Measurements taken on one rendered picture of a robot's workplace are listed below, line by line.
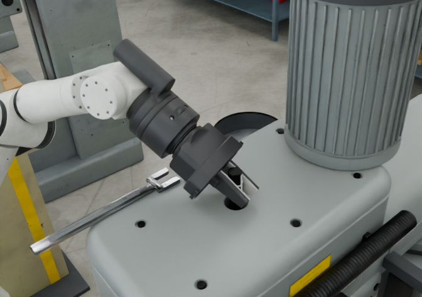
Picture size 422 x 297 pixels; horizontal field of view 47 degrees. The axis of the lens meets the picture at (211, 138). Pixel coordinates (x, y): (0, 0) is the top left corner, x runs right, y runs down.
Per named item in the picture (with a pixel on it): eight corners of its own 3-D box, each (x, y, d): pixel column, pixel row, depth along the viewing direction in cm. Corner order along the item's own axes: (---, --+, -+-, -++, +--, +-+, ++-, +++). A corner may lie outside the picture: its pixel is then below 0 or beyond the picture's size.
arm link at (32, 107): (100, 81, 85) (27, 96, 95) (53, 67, 77) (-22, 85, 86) (98, 140, 84) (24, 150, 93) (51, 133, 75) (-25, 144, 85)
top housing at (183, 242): (180, 415, 65) (167, 349, 55) (88, 292, 82) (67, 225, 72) (389, 238, 88) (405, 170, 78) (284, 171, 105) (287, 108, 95)
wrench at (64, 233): (38, 261, 67) (37, 257, 67) (27, 245, 70) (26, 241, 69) (179, 182, 79) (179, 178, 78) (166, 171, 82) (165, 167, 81)
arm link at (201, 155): (227, 165, 81) (174, 118, 82) (253, 132, 74) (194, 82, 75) (184, 211, 72) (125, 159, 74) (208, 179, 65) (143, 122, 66)
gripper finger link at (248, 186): (259, 188, 72) (227, 161, 72) (249, 198, 74) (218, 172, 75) (264, 182, 73) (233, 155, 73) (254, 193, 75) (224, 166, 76)
